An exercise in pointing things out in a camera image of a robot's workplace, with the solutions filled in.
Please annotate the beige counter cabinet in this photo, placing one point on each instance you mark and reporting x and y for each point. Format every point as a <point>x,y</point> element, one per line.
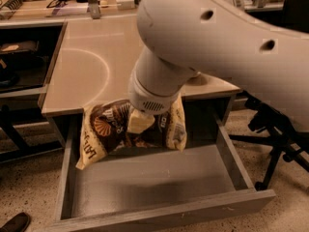
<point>94,63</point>

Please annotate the brown chip bag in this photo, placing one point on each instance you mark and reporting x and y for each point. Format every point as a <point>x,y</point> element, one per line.
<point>104,131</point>

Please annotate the black office chair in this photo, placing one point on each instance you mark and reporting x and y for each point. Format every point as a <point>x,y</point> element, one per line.
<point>283,138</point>

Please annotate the white paper bowl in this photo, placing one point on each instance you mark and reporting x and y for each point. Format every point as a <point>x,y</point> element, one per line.
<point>199,80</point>

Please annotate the long back workbench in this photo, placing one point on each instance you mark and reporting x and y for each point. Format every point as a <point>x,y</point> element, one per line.
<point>48,13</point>

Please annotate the black coil spring holder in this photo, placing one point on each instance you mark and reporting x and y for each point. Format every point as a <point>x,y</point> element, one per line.
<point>9,8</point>

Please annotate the brown shoe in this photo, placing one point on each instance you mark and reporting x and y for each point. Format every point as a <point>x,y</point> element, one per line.
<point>18,223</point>

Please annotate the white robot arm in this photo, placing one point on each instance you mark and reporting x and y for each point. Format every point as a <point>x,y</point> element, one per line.
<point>217,37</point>

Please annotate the open grey wooden drawer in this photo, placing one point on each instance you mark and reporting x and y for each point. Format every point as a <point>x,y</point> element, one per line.
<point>145,190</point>

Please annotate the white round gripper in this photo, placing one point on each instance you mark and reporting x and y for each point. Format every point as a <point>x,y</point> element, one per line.
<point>145,101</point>

